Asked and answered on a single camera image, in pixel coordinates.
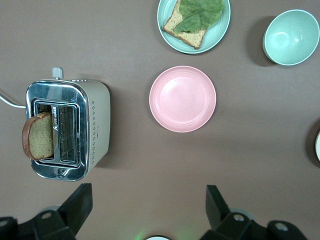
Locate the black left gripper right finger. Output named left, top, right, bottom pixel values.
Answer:
left=199, top=184, right=270, bottom=240

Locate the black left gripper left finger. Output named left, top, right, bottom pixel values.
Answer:
left=18, top=183, right=94, bottom=240

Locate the pink plate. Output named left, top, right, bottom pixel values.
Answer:
left=148, top=65, right=217, bottom=133

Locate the brown bread slice in toaster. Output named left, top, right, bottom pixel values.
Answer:
left=21, top=111, right=55, bottom=161

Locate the beige and chrome toaster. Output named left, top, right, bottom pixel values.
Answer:
left=24, top=66, right=112, bottom=182

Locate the beige plate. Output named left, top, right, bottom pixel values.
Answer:
left=314, top=129, right=320, bottom=163

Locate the green plate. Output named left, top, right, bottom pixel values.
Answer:
left=156, top=0, right=231, bottom=55

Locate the toast slice under lettuce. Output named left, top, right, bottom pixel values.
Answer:
left=162, top=0, right=208, bottom=50

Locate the green bowl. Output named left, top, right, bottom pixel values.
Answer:
left=262, top=9, right=320, bottom=66

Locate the green lettuce leaf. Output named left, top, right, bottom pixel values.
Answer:
left=172, top=0, right=225, bottom=35

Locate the white toaster power cable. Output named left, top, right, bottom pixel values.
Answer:
left=0, top=89, right=27, bottom=110

